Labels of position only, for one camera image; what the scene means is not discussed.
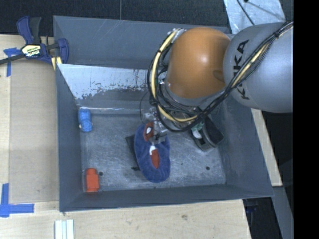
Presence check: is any pale wood board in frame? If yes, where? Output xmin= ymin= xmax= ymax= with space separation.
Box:
xmin=8 ymin=58 xmax=60 ymax=204

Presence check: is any black cylinder on white bracket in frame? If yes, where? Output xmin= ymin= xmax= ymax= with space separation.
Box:
xmin=191 ymin=125 xmax=208 ymax=146

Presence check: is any grey metal bin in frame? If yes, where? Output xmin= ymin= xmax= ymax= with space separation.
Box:
xmin=52 ymin=15 xmax=276 ymax=213

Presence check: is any blue plush slipper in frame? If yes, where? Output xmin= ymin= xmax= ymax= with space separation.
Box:
xmin=134 ymin=122 xmax=171 ymax=183

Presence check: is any blue toy figure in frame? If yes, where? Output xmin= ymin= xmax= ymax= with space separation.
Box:
xmin=78 ymin=108 xmax=93 ymax=133

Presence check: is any orange-red block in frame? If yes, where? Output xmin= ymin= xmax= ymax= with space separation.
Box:
xmin=85 ymin=168 xmax=100 ymax=193

